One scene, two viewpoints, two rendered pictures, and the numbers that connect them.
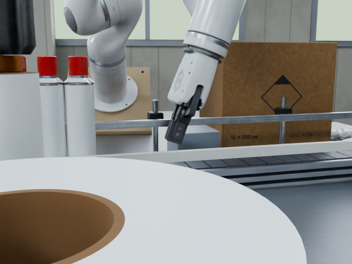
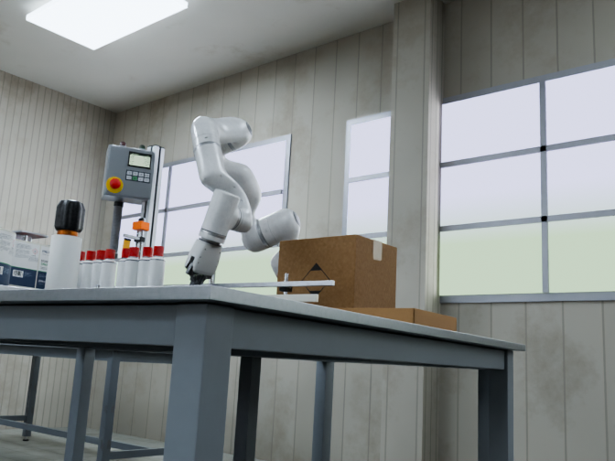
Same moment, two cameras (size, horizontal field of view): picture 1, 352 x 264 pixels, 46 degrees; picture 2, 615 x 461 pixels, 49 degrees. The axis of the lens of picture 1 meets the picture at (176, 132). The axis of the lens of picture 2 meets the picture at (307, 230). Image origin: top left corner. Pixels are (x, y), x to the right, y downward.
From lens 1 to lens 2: 1.84 m
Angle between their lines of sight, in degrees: 53
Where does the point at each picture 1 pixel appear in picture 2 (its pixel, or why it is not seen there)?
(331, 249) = not seen: hidden behind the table
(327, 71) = (348, 258)
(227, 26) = (210, 222)
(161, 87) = (567, 359)
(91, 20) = (248, 239)
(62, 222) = not seen: outside the picture
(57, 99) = (144, 268)
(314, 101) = (339, 284)
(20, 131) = (59, 253)
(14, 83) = (60, 237)
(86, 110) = (153, 273)
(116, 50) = not seen: hidden behind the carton
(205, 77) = (195, 251)
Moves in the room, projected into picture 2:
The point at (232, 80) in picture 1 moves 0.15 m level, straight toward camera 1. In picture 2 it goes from (284, 268) to (242, 262)
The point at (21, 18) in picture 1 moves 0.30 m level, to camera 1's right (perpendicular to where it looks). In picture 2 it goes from (69, 217) to (115, 203)
